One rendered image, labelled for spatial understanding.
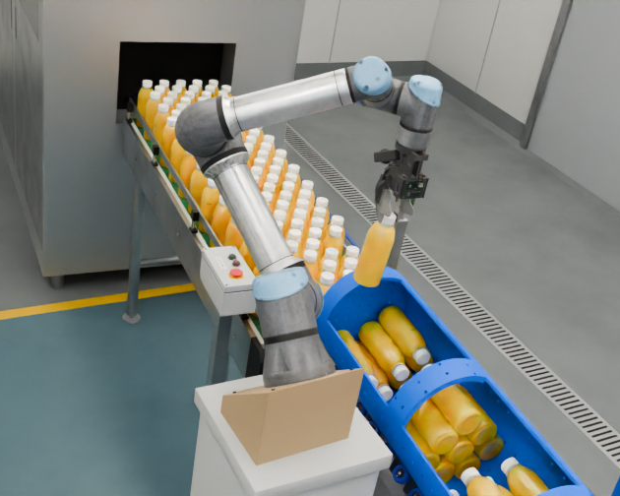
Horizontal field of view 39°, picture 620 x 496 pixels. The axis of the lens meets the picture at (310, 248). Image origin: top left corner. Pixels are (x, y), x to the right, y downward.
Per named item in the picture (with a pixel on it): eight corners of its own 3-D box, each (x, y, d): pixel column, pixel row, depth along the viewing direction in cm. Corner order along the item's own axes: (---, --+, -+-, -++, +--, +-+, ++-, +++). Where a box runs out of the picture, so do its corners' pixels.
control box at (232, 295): (220, 317, 243) (224, 285, 237) (199, 277, 258) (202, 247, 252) (255, 313, 247) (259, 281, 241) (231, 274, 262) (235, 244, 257)
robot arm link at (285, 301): (256, 340, 179) (242, 275, 180) (270, 336, 192) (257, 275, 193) (313, 328, 177) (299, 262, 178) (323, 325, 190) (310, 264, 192)
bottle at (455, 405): (482, 432, 200) (440, 381, 214) (486, 409, 196) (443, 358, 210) (456, 441, 198) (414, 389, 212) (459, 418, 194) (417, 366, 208)
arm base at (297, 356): (273, 388, 174) (263, 339, 175) (257, 387, 188) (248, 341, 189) (344, 371, 178) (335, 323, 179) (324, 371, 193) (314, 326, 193)
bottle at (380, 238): (384, 285, 222) (406, 222, 213) (367, 292, 217) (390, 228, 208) (362, 271, 225) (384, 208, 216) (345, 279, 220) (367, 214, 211)
